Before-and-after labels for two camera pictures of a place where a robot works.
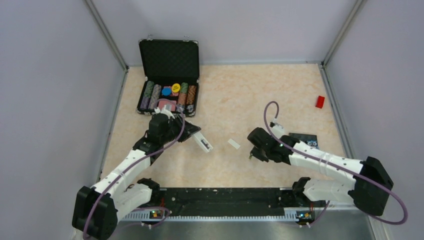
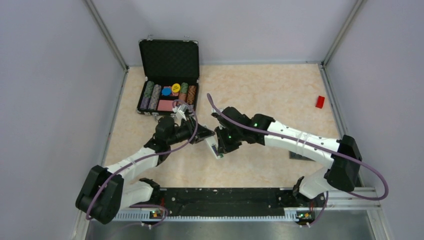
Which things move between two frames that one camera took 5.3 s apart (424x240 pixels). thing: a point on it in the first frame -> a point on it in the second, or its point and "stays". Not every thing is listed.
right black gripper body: x=260 y=154 -> x=230 y=140
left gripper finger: x=189 y=129 -> x=203 y=132
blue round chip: x=166 y=91 stays
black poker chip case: x=171 y=70 stays
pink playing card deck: x=162 y=102 stays
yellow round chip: x=176 y=87 stays
